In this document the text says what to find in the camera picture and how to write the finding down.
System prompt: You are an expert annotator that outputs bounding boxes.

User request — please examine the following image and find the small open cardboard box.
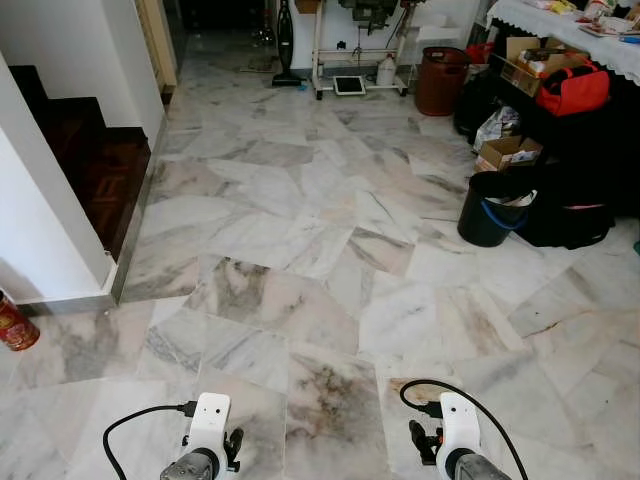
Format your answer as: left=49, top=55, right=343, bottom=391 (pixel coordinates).
left=474, top=135, right=545, bottom=174

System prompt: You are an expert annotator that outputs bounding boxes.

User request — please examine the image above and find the small red container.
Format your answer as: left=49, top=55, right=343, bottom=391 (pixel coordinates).
left=465, top=41, right=496, bottom=66

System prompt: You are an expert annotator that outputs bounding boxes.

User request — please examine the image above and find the dark wooden staircase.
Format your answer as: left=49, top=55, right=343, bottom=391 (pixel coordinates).
left=8, top=64, right=153, bottom=263

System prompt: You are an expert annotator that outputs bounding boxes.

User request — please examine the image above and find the white sewing machine stand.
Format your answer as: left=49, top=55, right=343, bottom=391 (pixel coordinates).
left=310, top=0, right=413, bottom=100

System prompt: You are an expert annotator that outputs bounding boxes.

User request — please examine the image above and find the white lace tablecloth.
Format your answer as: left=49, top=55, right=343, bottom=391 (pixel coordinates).
left=485, top=0, right=640, bottom=86

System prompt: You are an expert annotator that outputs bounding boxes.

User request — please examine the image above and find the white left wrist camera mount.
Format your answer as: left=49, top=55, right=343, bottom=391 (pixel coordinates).
left=185, top=392, right=234, bottom=473

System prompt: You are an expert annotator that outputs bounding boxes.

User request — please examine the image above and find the red bag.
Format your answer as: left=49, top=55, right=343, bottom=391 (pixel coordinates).
left=535, top=60, right=612, bottom=118

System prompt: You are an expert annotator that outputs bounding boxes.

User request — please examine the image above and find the crumpled plastic bag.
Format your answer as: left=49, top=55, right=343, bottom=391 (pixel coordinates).
left=472, top=105, right=524, bottom=153

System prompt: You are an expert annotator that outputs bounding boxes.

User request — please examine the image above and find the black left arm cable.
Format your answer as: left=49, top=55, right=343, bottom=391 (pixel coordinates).
left=103, top=400, right=199, bottom=480

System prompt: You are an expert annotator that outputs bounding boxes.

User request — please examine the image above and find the black plastic bucket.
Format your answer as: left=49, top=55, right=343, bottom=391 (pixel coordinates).
left=457, top=170, right=540, bottom=249

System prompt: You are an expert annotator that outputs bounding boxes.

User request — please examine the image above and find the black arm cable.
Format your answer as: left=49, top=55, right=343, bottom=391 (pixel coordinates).
left=103, top=400, right=199, bottom=480
left=399, top=378, right=530, bottom=480

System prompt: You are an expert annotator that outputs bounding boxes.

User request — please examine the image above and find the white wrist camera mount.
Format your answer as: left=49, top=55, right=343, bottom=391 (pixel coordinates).
left=437, top=390, right=486, bottom=469
left=185, top=392, right=234, bottom=473

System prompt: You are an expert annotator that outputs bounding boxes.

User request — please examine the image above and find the brown gas cylinder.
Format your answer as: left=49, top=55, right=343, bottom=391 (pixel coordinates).
left=414, top=46, right=472, bottom=118

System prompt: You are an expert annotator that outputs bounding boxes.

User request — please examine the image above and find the large cardboard box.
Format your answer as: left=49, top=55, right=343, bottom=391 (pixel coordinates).
left=488, top=36, right=593, bottom=98

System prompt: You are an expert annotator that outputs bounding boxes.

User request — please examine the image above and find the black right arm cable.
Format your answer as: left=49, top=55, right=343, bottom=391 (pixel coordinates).
left=399, top=378, right=530, bottom=480

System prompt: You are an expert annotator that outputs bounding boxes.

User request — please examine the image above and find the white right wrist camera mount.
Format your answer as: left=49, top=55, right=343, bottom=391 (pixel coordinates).
left=437, top=390, right=486, bottom=469

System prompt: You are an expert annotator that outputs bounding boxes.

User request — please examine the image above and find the black upright vacuum cleaner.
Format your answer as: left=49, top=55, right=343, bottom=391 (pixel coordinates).
left=270, top=0, right=306, bottom=89

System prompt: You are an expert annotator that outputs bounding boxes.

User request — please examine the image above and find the black backpack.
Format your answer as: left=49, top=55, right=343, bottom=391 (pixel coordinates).
left=453, top=68, right=506, bottom=143

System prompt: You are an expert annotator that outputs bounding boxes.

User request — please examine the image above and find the black duffel bag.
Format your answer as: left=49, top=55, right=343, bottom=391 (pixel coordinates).
left=517, top=160, right=617, bottom=250

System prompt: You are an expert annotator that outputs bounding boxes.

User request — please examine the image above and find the wooden door frame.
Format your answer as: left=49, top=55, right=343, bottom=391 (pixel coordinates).
left=134, top=0, right=180, bottom=98

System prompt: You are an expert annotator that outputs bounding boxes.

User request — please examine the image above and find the white plastic jug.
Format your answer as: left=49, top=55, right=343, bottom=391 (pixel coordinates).
left=375, top=54, right=399, bottom=88

